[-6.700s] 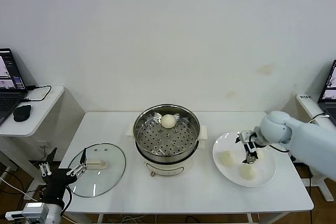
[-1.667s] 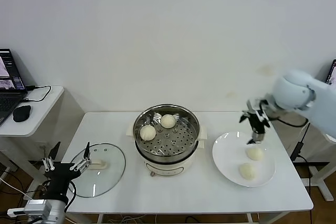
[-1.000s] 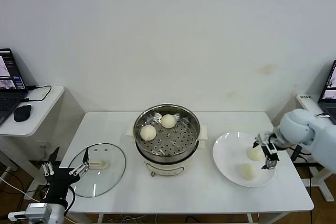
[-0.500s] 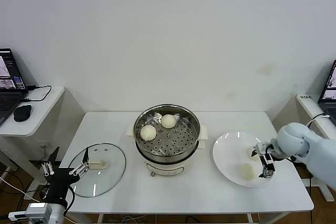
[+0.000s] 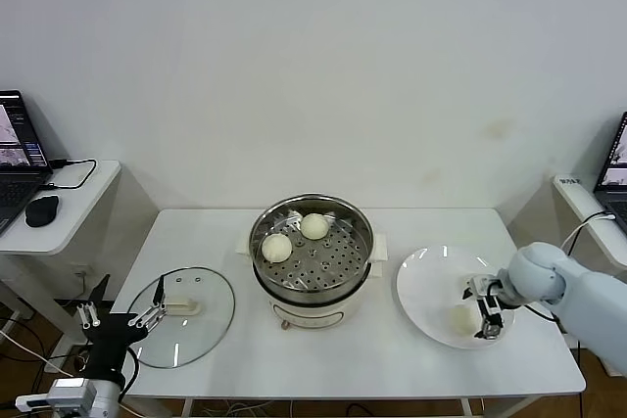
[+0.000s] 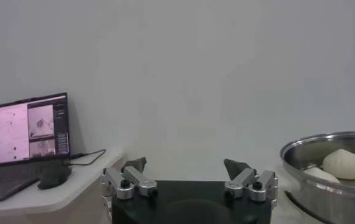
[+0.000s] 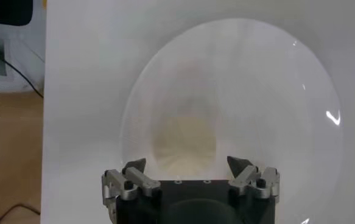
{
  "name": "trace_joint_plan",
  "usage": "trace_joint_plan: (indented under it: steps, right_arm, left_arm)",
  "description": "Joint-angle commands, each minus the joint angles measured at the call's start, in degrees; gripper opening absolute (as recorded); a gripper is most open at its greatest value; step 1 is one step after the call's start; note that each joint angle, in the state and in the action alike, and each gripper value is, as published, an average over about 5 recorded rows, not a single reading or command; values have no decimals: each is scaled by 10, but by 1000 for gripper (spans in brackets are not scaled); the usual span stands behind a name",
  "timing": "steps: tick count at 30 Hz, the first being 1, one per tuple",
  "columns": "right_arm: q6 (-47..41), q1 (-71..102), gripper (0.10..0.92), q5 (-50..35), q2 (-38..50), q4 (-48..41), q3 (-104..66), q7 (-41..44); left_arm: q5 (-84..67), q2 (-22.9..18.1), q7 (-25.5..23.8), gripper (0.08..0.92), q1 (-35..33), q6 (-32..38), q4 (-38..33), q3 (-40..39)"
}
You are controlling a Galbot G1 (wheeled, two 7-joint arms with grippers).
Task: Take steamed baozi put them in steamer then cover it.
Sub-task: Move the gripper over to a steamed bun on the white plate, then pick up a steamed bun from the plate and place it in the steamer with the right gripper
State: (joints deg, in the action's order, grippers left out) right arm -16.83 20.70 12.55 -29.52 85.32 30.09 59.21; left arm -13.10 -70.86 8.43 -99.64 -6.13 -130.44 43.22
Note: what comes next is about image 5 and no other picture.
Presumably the white steamed baozi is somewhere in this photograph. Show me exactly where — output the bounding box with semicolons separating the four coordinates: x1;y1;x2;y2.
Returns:
299;212;330;242
449;303;477;339
261;233;294;263

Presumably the white rectangular table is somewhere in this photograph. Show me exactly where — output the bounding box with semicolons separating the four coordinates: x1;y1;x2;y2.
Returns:
76;208;588;418

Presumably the perforated steel steamer basket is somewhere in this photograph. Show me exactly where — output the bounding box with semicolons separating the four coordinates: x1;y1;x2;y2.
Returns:
250;193;376;301

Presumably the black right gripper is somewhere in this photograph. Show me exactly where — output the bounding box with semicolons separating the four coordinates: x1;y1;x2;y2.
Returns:
473;279;516;342

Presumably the thin laptop charging cable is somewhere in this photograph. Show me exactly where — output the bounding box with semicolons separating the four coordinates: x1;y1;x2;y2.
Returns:
559;211;617;255

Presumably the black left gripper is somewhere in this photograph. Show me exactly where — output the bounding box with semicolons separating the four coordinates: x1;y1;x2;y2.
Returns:
76;274;169;381

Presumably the black laptop beside mouse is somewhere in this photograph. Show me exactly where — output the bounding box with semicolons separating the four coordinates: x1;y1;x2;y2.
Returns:
0;90;54;237

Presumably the white side desk with mouse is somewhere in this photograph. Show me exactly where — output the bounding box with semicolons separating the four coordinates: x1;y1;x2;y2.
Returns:
0;159;123;355

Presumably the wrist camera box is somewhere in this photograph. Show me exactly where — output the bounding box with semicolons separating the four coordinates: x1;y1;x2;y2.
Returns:
462;275;501;301
46;377;99;409

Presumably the large white plate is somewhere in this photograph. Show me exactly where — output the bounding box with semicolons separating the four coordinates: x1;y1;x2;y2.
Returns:
396;245;517;350

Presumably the black looped usb cable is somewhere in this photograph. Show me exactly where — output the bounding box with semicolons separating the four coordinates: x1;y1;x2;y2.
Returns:
39;157;98;192

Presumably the round glass pot lid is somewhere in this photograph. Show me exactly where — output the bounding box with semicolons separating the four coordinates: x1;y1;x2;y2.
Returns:
124;266;237;369

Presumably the black computer mouse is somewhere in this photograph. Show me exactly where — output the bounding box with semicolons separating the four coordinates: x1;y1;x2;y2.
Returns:
24;195;61;228

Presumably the white floor power strip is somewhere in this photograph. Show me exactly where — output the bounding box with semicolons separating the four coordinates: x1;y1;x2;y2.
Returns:
43;347;87;375

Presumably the cream electric cooker base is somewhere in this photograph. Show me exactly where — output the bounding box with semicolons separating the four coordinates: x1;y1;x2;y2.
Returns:
236;231;392;332

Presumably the dark laptop with thin cable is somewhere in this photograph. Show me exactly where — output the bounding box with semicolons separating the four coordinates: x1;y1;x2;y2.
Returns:
592;112;627;236

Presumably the white side desk with label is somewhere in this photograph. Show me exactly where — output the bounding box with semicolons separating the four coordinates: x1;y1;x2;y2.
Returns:
552;173;627;272

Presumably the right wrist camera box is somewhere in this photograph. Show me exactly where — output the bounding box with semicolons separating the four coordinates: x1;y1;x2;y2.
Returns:
462;275;501;301

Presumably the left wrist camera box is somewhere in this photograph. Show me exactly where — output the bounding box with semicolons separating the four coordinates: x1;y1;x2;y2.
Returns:
46;377;99;409

